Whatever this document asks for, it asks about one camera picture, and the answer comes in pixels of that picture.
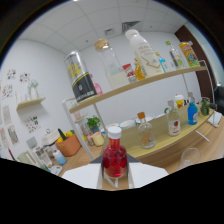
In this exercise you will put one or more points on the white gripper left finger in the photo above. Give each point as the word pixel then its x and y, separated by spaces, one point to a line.
pixel 85 175

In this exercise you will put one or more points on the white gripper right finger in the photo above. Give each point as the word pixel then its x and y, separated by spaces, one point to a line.
pixel 146 173

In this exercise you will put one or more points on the red liquid bottle white cap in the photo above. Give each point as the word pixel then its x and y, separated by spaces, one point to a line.
pixel 114 160

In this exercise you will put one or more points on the clear bottle orange cap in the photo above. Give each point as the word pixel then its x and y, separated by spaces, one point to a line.
pixel 146 135

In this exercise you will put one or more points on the clear bottle green cap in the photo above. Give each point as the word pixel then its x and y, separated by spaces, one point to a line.
pixel 176 56

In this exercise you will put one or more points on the pale yellow cup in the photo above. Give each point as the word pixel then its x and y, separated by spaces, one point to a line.
pixel 98 139

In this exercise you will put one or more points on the small white blue bottle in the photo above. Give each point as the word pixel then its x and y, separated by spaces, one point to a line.
pixel 60 157

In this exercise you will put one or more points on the orange basket with fruit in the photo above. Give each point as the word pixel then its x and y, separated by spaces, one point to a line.
pixel 68 146

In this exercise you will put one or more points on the two-tier wooden shelf rack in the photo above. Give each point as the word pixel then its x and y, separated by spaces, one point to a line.
pixel 160 133

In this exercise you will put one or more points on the clear glass with ice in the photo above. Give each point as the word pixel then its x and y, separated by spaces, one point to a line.
pixel 189 159

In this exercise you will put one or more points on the white bowl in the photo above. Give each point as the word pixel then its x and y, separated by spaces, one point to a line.
pixel 127 124

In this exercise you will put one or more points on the green potted plant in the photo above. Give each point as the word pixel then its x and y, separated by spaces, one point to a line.
pixel 94 122

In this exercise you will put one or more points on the clear bottle red label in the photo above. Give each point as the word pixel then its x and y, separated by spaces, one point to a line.
pixel 173 123

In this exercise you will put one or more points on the blue liquid bottle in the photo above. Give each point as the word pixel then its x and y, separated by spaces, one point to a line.
pixel 192 113

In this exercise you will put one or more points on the white notebook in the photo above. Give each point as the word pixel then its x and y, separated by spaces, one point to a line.
pixel 215 119

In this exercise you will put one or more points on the pink bottle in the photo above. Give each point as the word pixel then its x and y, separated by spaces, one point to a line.
pixel 97 88

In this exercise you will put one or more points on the glass jar with green limes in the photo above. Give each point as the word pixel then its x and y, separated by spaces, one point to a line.
pixel 205 107

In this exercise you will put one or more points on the red and white box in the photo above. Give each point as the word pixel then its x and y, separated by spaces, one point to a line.
pixel 130 73

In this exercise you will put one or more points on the amber bottle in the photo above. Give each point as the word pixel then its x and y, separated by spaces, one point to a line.
pixel 139 71

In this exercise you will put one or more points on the glass jar wooden lid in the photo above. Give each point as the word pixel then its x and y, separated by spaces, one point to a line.
pixel 111 66

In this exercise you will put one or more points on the large white bottle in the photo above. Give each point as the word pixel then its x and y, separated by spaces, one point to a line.
pixel 145 53

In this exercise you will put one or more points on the dark brown door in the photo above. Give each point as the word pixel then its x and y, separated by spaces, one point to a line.
pixel 200 63

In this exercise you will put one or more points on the small wooden wall shelf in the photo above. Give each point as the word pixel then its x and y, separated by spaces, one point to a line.
pixel 30 102

